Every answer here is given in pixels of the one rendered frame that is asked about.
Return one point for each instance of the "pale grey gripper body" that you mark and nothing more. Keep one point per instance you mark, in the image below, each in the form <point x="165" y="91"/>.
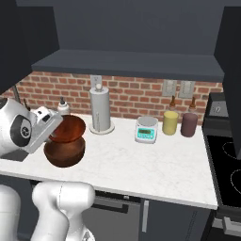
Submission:
<point x="44" y="133"/>

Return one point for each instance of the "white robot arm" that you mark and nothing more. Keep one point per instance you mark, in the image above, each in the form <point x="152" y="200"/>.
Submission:
<point x="59" y="204"/>

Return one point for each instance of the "small brown wooden bowl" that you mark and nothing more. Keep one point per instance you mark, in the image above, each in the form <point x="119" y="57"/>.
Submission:
<point x="69" y="128"/>

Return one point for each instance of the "large brown wooden bowl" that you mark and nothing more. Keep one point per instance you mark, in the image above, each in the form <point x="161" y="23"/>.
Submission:
<point x="64" y="153"/>

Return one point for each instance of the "dark base cabinet door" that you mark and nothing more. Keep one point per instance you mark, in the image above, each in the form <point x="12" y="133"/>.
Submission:
<point x="179" y="222"/>

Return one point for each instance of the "white soap dispenser bottle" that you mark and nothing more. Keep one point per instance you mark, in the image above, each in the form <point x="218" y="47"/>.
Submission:
<point x="63" y="108"/>

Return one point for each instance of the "paper towel roll on holder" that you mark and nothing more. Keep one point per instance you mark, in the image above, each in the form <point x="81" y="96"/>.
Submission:
<point x="100" y="108"/>

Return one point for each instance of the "teal and white kitchen scale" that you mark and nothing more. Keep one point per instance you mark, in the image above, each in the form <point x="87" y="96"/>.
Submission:
<point x="146" y="130"/>

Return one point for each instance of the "grey dishwasher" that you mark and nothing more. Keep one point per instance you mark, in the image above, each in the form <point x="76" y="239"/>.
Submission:
<point x="116" y="216"/>

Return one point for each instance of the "yellow canister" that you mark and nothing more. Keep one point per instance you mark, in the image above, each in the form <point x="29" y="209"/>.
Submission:
<point x="170" y="123"/>

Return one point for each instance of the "brown bottle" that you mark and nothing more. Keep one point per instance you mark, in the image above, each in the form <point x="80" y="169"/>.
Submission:
<point x="193" y="105"/>
<point x="173" y="103"/>

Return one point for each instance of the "maroon canister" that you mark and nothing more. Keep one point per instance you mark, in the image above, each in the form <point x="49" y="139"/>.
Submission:
<point x="189" y="125"/>

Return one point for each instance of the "black stove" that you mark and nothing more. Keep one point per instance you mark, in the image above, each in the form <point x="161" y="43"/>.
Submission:
<point x="224" y="163"/>

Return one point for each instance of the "small wall outlet plate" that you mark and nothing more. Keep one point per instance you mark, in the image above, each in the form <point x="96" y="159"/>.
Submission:
<point x="96" y="80"/>

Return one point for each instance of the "dark open wall cabinet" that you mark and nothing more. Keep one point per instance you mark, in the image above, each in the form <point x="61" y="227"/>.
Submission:
<point x="125" y="47"/>

